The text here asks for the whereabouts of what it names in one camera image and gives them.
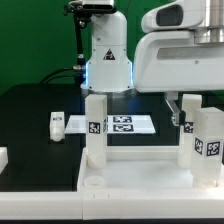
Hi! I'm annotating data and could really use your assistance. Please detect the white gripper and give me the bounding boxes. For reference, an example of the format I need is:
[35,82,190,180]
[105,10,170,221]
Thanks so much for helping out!
[133,31,224,126]

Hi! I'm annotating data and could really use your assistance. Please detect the white desk top tray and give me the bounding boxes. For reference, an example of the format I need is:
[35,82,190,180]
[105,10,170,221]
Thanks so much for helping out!
[77,146,224,194]

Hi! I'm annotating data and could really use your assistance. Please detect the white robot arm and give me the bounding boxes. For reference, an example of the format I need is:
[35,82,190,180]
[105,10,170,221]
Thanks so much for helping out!
[82,0,224,126]

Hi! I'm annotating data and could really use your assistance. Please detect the white marker sheet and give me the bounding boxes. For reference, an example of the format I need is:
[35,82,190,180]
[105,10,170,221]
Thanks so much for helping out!
[65,115,155,134]

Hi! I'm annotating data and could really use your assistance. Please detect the white front border bar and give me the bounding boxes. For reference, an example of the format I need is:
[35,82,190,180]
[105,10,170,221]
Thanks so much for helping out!
[0,189,224,220]

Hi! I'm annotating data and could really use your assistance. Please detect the white left border block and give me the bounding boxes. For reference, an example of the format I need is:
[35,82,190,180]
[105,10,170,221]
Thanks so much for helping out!
[0,147,8,174]

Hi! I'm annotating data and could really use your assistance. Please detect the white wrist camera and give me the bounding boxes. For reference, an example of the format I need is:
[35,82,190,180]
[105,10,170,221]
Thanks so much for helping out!
[141,0,206,33]

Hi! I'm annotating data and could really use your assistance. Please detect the black cables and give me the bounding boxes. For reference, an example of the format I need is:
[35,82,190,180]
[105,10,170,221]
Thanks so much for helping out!
[39,67,84,85]

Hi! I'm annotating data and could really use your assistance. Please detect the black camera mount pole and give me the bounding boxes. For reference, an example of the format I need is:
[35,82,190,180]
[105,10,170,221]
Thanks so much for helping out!
[63,0,116,84]

